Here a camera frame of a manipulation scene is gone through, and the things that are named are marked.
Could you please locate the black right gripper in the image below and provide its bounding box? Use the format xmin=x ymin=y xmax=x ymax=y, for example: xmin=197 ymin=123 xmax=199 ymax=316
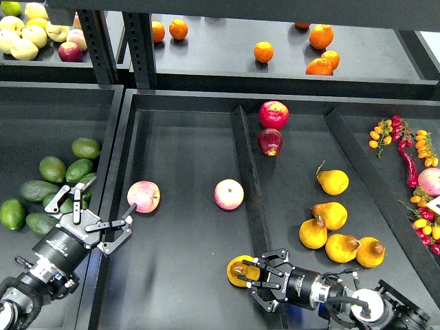
xmin=239 ymin=248 xmax=322 ymax=313

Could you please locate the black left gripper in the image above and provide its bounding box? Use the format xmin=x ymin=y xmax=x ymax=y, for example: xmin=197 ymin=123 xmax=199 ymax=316
xmin=32 ymin=176 xmax=137 ymax=274

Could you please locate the yellow pear with stem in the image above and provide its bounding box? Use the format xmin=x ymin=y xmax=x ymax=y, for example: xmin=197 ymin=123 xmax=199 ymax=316
xmin=226 ymin=254 xmax=261 ymax=287

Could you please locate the dark green avocado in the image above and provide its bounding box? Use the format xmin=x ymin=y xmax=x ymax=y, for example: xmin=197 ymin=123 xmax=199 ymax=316
xmin=42 ymin=193 xmax=91 ymax=214

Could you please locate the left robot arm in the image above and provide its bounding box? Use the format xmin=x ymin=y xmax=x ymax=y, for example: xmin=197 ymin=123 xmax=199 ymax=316
xmin=1 ymin=177 xmax=137 ymax=329

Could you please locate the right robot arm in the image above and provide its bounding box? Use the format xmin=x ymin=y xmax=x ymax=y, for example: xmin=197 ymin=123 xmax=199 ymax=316
xmin=227 ymin=249 xmax=430 ymax=329

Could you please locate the dark avocado bottom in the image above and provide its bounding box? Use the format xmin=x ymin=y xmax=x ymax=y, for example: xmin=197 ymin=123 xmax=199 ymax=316
xmin=25 ymin=213 xmax=58 ymax=237

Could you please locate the yellow pear left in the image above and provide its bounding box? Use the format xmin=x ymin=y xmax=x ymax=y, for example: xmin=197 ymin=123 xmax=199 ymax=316
xmin=298 ymin=215 xmax=327 ymax=249

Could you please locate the dark avocado left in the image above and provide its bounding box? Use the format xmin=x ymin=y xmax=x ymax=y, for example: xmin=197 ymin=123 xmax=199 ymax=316
xmin=19 ymin=180 xmax=60 ymax=202

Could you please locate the green avocado upper right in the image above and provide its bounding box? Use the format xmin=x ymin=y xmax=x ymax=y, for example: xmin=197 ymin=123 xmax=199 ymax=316
xmin=65 ymin=158 xmax=94 ymax=183

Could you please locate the green avocado upper left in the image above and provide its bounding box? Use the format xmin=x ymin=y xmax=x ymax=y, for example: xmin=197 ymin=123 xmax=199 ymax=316
xmin=39 ymin=156 xmax=67 ymax=184

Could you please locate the light green avocado far left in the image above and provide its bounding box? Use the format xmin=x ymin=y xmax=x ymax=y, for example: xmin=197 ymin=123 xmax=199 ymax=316
xmin=1 ymin=199 xmax=27 ymax=230

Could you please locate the yellow pear brown top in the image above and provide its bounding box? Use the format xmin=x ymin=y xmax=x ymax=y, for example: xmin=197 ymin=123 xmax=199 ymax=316
xmin=325 ymin=234 xmax=361 ymax=263

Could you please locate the green avocado top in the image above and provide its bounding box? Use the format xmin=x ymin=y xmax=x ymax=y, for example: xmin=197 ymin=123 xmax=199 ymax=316
xmin=71 ymin=137 xmax=101 ymax=160

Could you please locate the yellow pear middle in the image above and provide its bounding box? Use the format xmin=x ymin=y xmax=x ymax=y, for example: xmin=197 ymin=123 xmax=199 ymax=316
xmin=311 ymin=201 xmax=348 ymax=230

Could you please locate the yellow pear brown end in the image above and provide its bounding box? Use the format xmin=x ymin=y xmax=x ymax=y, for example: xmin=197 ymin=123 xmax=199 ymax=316
xmin=356 ymin=236 xmax=386 ymax=268

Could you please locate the yellow pear upper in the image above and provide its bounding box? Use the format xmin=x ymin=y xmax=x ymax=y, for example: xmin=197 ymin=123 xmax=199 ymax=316
xmin=316 ymin=160 xmax=350 ymax=196

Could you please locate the pink apple left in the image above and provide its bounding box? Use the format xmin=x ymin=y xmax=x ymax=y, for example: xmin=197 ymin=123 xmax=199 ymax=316
xmin=127 ymin=181 xmax=160 ymax=213

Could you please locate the pink apple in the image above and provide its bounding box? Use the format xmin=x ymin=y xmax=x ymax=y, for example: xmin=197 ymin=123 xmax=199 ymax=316
xmin=127 ymin=181 xmax=160 ymax=213
xmin=214 ymin=179 xmax=244 ymax=210

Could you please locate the pink apple centre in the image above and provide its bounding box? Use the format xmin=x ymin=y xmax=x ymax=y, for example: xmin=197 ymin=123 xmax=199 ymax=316
xmin=214 ymin=179 xmax=244 ymax=210

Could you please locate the black divided main tray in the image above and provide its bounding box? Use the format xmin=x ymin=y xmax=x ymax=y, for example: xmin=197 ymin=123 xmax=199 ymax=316
xmin=76 ymin=90 xmax=439 ymax=329

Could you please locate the dark red apple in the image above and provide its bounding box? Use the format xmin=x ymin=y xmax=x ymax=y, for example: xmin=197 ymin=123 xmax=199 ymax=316
xmin=257 ymin=128 xmax=283 ymax=157

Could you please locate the bright red apple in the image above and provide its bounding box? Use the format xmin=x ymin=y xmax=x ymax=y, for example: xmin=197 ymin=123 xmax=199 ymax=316
xmin=258 ymin=100 xmax=289 ymax=130

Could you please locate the mixed cherry tomato bunch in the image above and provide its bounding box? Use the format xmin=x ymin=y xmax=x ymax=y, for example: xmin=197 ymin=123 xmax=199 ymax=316
xmin=399 ymin=186 xmax=439 ymax=256

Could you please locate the black upper left tray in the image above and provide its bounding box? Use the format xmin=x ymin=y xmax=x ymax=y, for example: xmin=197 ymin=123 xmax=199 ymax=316
xmin=1 ymin=11 xmax=131 ymax=85

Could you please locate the red chili pepper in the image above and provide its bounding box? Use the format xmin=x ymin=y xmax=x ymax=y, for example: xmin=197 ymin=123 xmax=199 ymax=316
xmin=397 ymin=141 xmax=419 ymax=188

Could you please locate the orange cherry tomato bunch left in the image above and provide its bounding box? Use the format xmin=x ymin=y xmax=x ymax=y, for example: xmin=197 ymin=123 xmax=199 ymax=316
xmin=368 ymin=119 xmax=393 ymax=158

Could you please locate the red apple on shelf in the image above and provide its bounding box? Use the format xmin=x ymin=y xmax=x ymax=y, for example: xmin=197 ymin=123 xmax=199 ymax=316
xmin=58 ymin=41 xmax=83 ymax=63

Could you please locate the white label card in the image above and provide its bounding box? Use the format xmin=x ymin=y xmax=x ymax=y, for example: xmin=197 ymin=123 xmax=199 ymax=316
xmin=426 ymin=196 xmax=440 ymax=215

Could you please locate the pink peach right edge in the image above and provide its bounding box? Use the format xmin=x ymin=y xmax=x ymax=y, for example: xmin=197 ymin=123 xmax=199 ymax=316
xmin=418 ymin=168 xmax=440 ymax=197

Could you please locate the pale yellow apple front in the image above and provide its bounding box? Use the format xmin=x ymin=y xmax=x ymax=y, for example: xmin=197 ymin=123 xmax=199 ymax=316
xmin=10 ymin=38 xmax=39 ymax=61

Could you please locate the pale peach on shelf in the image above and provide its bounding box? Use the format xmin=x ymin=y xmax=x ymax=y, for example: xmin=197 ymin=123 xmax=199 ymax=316
xmin=66 ymin=29 xmax=87 ymax=52

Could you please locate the yellow apple with stem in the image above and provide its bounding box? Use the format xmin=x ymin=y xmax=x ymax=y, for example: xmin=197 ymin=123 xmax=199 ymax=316
xmin=45 ymin=21 xmax=70 ymax=43

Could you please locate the pale yellow apple middle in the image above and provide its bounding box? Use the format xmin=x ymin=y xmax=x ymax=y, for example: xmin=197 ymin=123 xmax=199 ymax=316
xmin=21 ymin=25 xmax=48 ymax=49

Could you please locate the green avocado by wall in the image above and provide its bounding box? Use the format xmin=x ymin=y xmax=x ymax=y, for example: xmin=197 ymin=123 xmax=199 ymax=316
xmin=78 ymin=173 xmax=96 ymax=184

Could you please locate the black perforated post left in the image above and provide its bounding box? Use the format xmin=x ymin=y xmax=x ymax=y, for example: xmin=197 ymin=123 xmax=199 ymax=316
xmin=77 ymin=10 xmax=118 ymax=85

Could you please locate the black perforated post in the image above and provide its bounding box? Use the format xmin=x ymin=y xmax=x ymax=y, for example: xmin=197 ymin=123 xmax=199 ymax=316
xmin=122 ymin=12 xmax=157 ymax=89
xmin=77 ymin=10 xmax=118 ymax=85

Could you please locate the black perforated post right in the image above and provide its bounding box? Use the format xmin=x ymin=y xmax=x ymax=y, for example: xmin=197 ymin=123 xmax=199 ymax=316
xmin=122 ymin=12 xmax=157 ymax=89

